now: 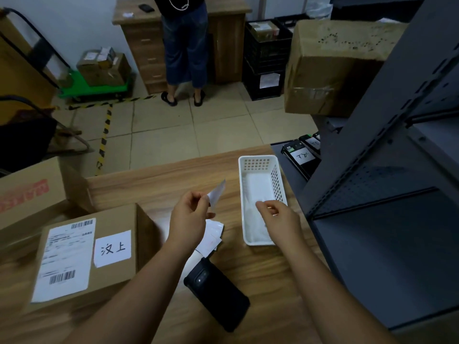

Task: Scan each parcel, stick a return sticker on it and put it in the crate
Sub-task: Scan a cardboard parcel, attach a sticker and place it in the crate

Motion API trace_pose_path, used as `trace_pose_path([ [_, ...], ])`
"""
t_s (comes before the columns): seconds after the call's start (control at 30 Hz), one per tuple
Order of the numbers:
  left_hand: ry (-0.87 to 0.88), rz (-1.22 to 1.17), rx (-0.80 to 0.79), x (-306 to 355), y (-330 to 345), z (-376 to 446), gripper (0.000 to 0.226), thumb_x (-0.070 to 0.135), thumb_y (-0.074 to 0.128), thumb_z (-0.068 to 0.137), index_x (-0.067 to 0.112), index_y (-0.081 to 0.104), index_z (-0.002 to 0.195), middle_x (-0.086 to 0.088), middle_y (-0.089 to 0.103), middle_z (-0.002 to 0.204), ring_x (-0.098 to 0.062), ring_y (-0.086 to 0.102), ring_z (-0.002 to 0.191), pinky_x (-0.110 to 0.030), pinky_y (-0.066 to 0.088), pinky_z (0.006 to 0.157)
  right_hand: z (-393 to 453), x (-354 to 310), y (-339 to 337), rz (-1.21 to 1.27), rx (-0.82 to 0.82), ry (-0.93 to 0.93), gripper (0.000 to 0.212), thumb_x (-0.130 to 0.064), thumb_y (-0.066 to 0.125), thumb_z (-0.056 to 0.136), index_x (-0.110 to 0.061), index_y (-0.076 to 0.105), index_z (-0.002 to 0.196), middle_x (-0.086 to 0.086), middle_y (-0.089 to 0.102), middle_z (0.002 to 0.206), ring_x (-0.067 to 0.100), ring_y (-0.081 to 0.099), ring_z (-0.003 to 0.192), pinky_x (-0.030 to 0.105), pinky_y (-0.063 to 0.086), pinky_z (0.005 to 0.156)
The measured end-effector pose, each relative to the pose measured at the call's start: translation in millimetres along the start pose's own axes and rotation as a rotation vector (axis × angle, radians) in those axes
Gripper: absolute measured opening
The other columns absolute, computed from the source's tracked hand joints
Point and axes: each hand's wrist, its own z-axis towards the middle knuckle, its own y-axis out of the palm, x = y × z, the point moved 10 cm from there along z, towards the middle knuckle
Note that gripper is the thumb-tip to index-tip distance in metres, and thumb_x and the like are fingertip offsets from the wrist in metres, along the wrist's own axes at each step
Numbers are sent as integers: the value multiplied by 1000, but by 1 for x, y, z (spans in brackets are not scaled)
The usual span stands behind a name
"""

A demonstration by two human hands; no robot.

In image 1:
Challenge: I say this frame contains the person's left hand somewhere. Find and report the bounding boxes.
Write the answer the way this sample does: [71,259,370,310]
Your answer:
[166,191,216,253]

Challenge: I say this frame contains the person's right hand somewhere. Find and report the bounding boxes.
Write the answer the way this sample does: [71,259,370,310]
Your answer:
[255,199,306,247]

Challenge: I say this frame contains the stack of white stickers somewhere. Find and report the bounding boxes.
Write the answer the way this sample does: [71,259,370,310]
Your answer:
[195,219,225,258]

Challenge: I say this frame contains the red stamped white sticker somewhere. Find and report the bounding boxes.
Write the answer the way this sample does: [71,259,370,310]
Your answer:
[207,179,227,212]

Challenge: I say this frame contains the black handheld scanner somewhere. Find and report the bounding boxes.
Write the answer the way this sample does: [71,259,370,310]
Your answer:
[183,257,251,333]

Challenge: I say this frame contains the red printed cardboard box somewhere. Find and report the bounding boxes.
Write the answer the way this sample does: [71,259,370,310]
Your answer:
[23,203,158,314]

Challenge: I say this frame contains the red striped cardboard box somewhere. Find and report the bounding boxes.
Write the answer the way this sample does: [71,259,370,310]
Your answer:
[0,156,96,244]

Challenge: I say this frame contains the person's left forearm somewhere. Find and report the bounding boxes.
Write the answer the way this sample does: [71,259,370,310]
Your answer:
[61,241,196,344]

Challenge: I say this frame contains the person's right forearm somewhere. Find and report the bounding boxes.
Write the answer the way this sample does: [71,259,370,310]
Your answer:
[283,238,399,344]

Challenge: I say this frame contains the large wrapped cardboard box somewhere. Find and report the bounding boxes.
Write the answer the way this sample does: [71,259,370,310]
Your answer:
[284,19,409,118]

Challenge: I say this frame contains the medium taped cardboard box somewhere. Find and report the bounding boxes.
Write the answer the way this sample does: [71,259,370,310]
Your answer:
[77,53,132,87]

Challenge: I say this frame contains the small yellowish cardboard box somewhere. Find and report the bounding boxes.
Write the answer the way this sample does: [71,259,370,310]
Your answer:
[97,47,117,68]

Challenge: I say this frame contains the small labelled cardboard box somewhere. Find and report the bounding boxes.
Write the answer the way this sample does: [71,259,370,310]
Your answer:
[77,50,101,67]

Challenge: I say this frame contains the stack of large cardboard boxes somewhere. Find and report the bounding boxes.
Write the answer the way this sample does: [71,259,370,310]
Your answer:
[0,9,58,126]

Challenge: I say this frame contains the pile of translucent backing papers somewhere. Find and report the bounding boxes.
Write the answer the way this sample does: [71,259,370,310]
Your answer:
[243,175,280,244]

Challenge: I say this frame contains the black scanners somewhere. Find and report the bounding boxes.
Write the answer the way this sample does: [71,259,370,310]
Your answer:
[281,139,321,180]

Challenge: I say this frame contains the white perforated plastic tray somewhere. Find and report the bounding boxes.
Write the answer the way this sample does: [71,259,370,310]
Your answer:
[238,155,289,247]

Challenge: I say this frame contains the dark metal shelf rack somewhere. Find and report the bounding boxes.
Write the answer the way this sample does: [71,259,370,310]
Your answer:
[329,0,426,22]
[299,0,459,330]

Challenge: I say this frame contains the black plastic crates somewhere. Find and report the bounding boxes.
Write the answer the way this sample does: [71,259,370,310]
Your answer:
[242,60,286,101]

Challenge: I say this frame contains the green platform trolley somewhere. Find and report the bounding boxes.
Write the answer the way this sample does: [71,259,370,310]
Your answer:
[0,7,135,103]

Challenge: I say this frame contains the black plastic crate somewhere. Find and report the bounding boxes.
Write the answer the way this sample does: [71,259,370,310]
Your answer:
[243,19,293,74]
[274,13,311,32]

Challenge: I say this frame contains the wooden drawer desk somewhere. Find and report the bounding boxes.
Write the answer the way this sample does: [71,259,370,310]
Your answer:
[112,0,252,94]

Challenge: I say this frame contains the black office chair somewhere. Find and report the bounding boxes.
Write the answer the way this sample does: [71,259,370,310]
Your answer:
[0,96,92,174]

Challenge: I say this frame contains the white plastic bag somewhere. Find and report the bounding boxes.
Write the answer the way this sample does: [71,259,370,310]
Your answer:
[306,1,333,20]

